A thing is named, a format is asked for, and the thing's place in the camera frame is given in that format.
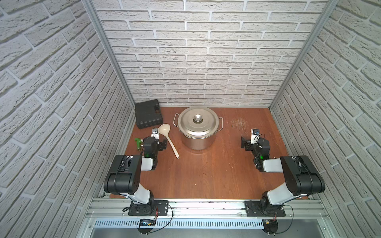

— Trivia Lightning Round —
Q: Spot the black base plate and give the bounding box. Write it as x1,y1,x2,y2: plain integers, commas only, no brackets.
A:
128,200,169,217
244,200,286,217

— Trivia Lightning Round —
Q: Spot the aluminium mounting rail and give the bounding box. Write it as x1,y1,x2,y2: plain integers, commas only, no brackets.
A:
85,198,329,219

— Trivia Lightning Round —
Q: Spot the green plastic tool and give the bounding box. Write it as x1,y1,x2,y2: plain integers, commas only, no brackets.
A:
135,138,144,151

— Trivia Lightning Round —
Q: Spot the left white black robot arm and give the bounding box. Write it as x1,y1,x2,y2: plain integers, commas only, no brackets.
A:
103,136,169,216

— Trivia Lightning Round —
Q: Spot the black plastic tool case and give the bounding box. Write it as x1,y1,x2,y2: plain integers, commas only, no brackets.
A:
135,99,163,129

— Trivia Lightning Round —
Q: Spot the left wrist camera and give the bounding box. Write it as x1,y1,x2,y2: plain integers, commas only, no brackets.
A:
151,128,159,140

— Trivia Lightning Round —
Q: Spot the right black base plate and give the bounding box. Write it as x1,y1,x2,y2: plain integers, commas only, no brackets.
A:
244,200,286,217

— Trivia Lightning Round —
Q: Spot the left small electronics board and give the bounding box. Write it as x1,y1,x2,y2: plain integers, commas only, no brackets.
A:
138,219,156,235

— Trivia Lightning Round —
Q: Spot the beige plastic ladle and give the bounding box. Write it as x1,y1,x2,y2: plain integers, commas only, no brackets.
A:
158,124,180,159

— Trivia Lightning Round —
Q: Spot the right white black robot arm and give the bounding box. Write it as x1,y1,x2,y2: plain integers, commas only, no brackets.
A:
241,136,325,217

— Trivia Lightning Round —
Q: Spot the stainless steel pot lid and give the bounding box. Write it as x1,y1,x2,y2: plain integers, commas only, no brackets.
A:
177,107,219,133

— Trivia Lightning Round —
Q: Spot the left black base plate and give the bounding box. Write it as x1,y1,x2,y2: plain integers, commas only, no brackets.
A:
128,200,169,217

